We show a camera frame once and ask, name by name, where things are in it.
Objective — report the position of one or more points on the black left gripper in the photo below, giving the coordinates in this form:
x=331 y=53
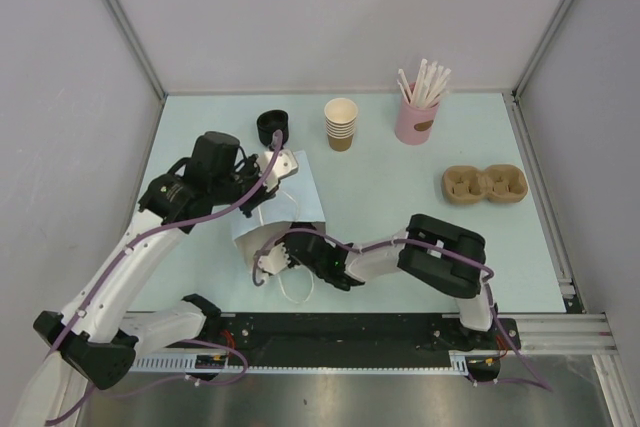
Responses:
x=260 y=196

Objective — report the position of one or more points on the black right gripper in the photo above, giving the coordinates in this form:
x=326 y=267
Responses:
x=293 y=260

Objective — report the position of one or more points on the light blue paper bag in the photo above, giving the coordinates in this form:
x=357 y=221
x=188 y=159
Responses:
x=296 y=201

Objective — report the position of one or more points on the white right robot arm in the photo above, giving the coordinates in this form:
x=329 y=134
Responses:
x=446 y=257

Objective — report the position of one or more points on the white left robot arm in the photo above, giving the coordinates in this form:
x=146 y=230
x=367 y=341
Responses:
x=89 y=333

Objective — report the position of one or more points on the stack of black lids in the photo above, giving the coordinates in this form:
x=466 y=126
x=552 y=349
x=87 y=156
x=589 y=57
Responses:
x=271 y=121

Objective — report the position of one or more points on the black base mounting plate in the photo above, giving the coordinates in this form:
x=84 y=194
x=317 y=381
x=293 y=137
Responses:
x=356 y=340

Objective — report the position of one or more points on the stack of brown paper cups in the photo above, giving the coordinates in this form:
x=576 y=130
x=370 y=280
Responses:
x=340 y=121

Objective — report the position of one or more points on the pink straw holder cup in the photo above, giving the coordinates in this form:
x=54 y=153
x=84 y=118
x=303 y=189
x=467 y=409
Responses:
x=413 y=125

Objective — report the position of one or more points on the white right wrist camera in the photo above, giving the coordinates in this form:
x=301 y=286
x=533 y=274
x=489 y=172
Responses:
x=270 y=263

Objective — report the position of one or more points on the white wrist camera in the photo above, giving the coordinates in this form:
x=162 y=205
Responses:
x=270 y=263
x=286 y=165

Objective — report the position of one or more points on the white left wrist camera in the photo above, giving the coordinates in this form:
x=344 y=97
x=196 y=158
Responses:
x=286 y=165

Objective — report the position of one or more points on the aluminium frame rail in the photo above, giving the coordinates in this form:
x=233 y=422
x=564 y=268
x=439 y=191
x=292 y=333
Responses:
x=565 y=333

